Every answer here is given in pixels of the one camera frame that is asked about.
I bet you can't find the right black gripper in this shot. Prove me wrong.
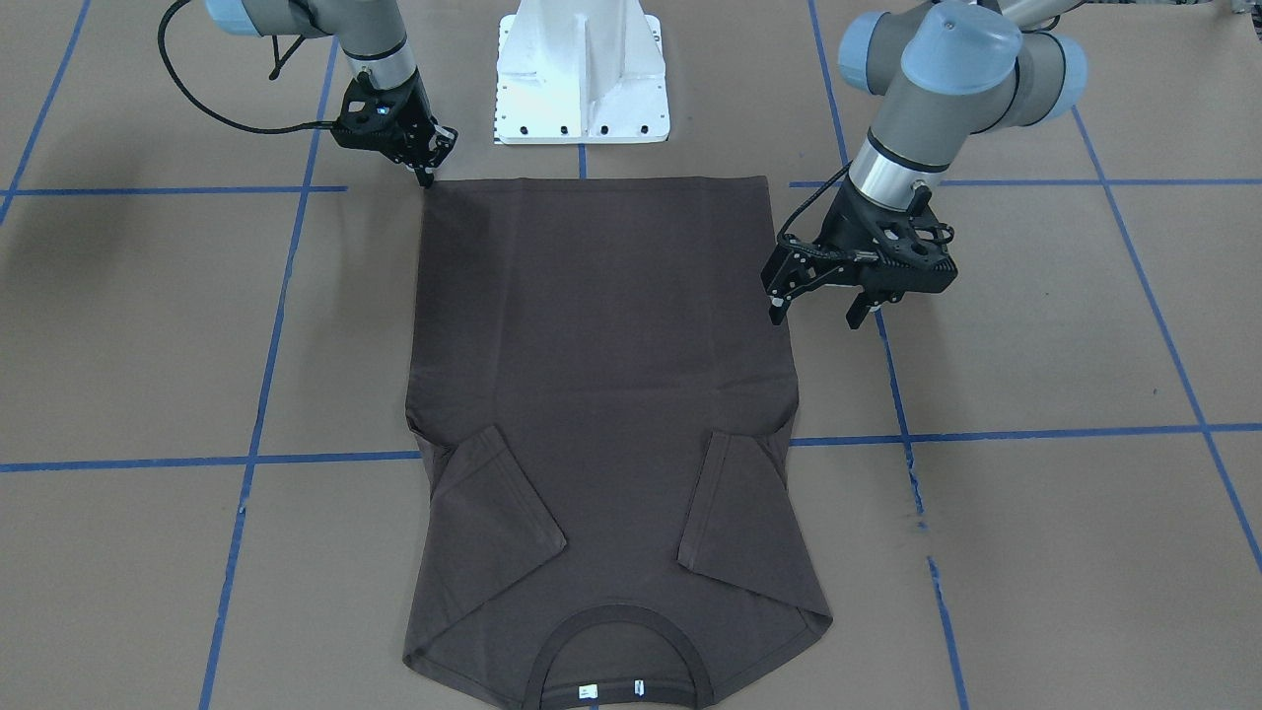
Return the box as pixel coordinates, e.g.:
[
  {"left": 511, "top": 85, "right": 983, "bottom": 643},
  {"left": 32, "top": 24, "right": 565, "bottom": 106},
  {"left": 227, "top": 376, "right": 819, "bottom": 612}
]
[{"left": 329, "top": 69, "right": 458, "bottom": 189}]

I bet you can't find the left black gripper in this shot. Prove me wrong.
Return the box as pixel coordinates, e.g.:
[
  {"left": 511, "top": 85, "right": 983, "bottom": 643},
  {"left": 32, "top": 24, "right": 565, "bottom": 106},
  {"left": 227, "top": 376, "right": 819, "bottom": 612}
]
[{"left": 760, "top": 182, "right": 959, "bottom": 329}]

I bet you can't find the dark brown t-shirt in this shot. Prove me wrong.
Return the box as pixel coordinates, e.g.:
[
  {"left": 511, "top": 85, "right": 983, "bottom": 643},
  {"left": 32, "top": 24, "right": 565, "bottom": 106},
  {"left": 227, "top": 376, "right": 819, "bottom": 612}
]
[{"left": 403, "top": 177, "right": 833, "bottom": 709}]

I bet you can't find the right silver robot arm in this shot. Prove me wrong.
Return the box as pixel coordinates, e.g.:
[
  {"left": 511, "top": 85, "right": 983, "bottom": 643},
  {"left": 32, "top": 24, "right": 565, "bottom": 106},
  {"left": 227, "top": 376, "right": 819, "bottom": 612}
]
[{"left": 204, "top": 1, "right": 458, "bottom": 188}]

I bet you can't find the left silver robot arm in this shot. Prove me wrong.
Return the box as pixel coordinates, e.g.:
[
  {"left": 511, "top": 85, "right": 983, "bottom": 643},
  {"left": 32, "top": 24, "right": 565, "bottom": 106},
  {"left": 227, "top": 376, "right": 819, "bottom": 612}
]
[{"left": 761, "top": 1, "right": 1089, "bottom": 328}]

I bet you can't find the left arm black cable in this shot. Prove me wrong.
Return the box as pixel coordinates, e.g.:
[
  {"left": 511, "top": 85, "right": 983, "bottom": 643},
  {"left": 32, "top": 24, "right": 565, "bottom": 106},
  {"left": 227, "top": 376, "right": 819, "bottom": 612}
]
[{"left": 777, "top": 163, "right": 854, "bottom": 248}]

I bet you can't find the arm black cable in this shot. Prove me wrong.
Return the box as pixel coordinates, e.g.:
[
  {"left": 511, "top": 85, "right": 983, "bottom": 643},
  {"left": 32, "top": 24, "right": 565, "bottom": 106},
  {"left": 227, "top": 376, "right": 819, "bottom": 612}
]
[
  {"left": 156, "top": 0, "right": 341, "bottom": 136},
  {"left": 777, "top": 163, "right": 854, "bottom": 248}
]

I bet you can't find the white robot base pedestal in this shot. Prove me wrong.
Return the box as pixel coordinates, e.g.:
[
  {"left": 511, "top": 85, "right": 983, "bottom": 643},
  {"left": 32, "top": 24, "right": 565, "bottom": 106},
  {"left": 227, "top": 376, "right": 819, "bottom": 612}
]
[{"left": 493, "top": 1, "right": 671, "bottom": 145}]

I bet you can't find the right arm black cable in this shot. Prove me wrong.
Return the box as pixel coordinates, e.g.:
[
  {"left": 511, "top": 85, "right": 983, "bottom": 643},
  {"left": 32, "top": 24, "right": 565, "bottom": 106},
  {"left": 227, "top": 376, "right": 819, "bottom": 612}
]
[{"left": 156, "top": 0, "right": 341, "bottom": 136}]

